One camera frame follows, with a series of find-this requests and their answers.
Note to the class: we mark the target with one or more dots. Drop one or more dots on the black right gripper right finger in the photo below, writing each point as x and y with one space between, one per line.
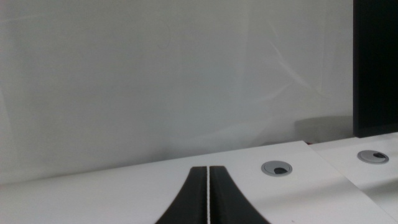
222 199

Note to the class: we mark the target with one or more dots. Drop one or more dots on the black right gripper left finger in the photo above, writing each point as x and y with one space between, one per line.
194 199

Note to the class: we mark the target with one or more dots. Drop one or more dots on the white fabric backdrop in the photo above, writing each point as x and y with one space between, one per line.
155 77

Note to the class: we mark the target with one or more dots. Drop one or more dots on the black upright panel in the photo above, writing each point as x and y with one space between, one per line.
376 68

